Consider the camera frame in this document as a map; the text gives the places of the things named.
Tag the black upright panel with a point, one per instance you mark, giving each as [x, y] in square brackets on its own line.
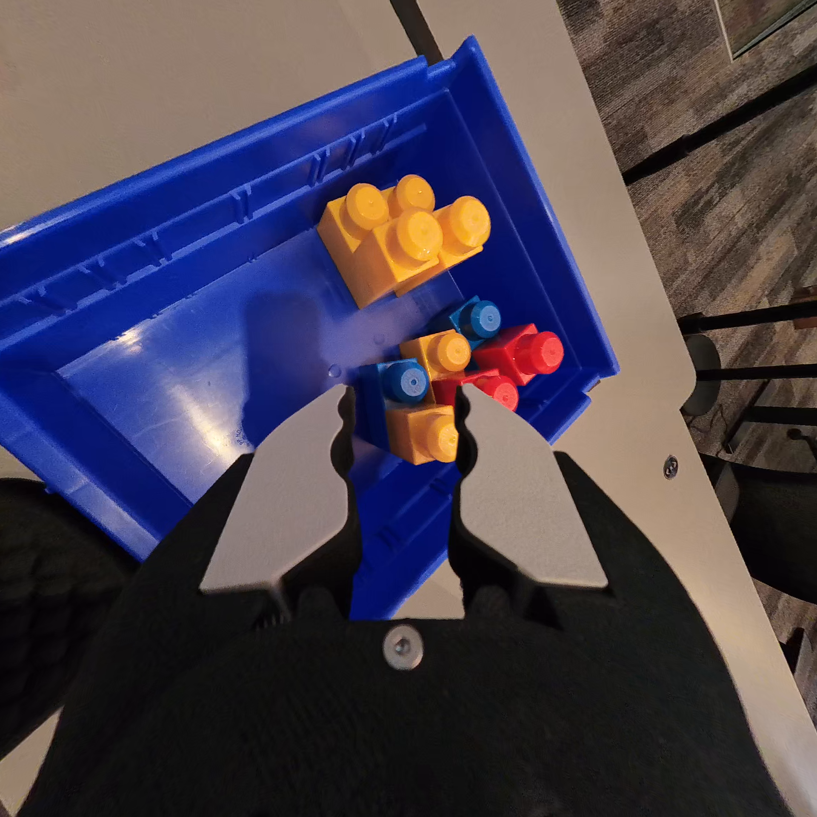
[779, 530]

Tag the blue plastic bin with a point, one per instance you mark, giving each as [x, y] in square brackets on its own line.
[159, 351]

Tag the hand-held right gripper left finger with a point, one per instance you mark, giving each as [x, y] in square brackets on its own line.
[274, 517]

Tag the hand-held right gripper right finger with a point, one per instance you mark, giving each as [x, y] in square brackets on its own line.
[530, 510]

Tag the red one-stud block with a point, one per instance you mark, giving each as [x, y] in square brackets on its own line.
[498, 390]
[536, 354]

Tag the round metal table fitting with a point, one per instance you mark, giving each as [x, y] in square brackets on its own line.
[670, 467]

